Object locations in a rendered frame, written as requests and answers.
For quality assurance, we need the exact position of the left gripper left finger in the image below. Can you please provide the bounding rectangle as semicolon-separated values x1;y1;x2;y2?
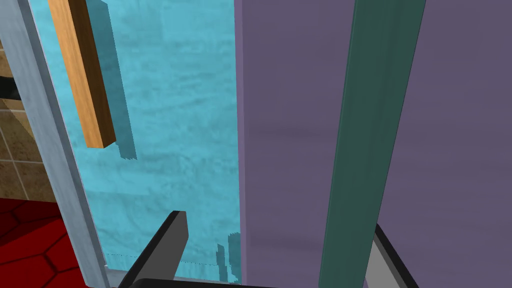
118;210;190;288

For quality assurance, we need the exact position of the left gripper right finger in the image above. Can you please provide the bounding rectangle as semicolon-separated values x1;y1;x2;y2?
363;223;420;288

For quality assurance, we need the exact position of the light blue cupboard door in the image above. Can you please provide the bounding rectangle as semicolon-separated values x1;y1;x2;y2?
27;0;243;284

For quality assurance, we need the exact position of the purple cupboard door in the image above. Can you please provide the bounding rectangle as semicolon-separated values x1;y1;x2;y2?
233;0;512;288

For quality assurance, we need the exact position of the dark green bar handle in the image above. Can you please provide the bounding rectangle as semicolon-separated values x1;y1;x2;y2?
318;0;427;288

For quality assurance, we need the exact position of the wooden bar handle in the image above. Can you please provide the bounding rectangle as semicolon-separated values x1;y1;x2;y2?
47;0;117;150

